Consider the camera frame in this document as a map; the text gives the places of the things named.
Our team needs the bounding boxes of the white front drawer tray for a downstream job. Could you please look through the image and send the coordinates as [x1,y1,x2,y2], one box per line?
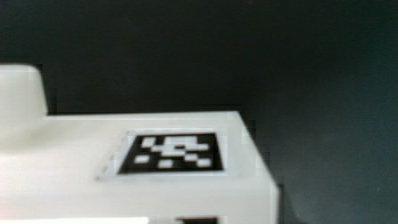
[0,64,280,224]

